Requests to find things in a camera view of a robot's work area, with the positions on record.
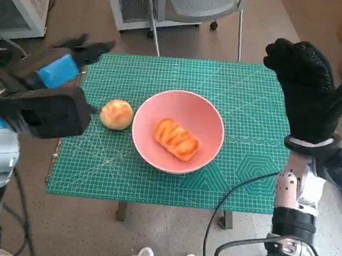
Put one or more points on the oblong striped orange bread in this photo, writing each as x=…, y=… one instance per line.
x=176, y=139

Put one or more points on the green cutting mat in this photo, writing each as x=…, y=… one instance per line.
x=194, y=75

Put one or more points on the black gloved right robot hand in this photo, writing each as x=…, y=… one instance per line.
x=313, y=102

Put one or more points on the grey mesh chair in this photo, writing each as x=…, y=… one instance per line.
x=198, y=0

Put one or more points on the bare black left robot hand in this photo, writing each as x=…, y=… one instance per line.
x=58, y=68

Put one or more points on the office chair with casters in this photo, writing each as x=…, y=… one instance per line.
x=6, y=41

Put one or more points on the small white perforated cabinet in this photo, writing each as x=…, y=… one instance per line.
x=128, y=3

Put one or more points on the pink bowl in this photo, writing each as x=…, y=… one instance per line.
x=147, y=122

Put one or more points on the dark table leg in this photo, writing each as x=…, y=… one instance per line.
x=122, y=211
x=228, y=219

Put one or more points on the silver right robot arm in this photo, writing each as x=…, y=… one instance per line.
x=286, y=187

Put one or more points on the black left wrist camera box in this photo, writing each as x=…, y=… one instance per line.
x=51, y=113

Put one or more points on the round bread bun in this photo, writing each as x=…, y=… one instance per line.
x=116, y=113

